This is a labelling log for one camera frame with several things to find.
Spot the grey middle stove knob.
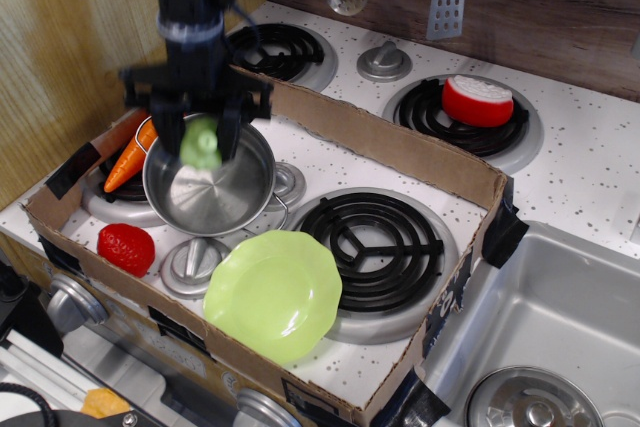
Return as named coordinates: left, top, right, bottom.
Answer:
left=265, top=162, right=307, bottom=212

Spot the back left black burner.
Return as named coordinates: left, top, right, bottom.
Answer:
left=228, top=23, right=338, bottom=92

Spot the yellow orange object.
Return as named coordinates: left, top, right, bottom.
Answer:
left=80, top=388, right=131, bottom=419

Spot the small steel pot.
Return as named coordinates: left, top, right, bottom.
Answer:
left=142, top=125, right=282, bottom=237

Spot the red toy strawberry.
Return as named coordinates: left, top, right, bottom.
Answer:
left=97, top=223, right=156, bottom=278

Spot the brown cardboard fence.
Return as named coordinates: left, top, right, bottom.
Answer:
left=25, top=80, right=512, bottom=426

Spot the grey toy spatula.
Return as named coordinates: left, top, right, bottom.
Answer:
left=426, top=0, right=465, bottom=41

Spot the grey oven knob left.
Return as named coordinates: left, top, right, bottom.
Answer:
left=46, top=274, right=109, bottom=334

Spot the grey stove knob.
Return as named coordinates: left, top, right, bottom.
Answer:
left=356, top=41, right=413, bottom=83
left=160, top=237, right=230, bottom=299
left=265, top=162, right=307, bottom=212

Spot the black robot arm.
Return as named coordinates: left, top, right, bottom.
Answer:
left=119, top=0, right=273, bottom=161

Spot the light green plastic plate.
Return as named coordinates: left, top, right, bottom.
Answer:
left=203, top=230, right=342, bottom=365

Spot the back right black burner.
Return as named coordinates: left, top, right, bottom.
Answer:
left=382, top=75, right=544, bottom=174

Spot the black burner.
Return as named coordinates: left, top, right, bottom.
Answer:
left=382, top=75, right=544, bottom=174
left=228, top=23, right=338, bottom=92
left=286, top=188, right=458, bottom=345
left=82, top=147, right=165, bottom=228

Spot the light green toy broccoli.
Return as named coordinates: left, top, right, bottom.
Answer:
left=179, top=115, right=222, bottom=170

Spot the grey oven knob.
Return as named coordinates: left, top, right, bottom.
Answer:
left=46, top=274, right=109, bottom=334
left=232, top=388, right=301, bottom=427

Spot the front left black burner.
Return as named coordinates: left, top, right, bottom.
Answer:
left=82, top=147, right=165, bottom=228

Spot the grey front stove knob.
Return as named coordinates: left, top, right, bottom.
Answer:
left=160, top=237, right=230, bottom=299

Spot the front right black burner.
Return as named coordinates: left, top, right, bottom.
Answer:
left=286, top=188, right=458, bottom=345

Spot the grey oven knob right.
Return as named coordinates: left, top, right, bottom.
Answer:
left=232, top=388, right=301, bottom=427

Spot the steel pot lid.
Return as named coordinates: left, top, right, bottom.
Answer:
left=463, top=366, right=604, bottom=427

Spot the orange toy carrot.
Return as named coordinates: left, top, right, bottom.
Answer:
left=103, top=118, right=158, bottom=193

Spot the steel sink basin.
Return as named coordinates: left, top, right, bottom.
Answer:
left=424, top=222, right=639, bottom=426

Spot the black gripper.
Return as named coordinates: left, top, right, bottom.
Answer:
left=119, top=30, right=273, bottom=162

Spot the red and white toy cheese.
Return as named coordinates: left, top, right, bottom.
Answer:
left=441, top=75, right=514, bottom=128

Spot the grey back stove knob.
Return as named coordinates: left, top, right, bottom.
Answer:
left=356, top=41, right=413, bottom=83

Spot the black cable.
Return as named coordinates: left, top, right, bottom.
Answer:
left=0, top=381, right=56, bottom=427

